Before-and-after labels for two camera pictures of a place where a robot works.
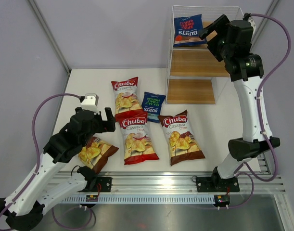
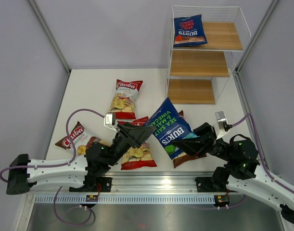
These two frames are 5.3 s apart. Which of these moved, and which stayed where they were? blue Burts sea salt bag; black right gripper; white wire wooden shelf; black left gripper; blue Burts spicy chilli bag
Moved: black left gripper; blue Burts sea salt bag; black right gripper
Stayed: white wire wooden shelf; blue Burts spicy chilli bag
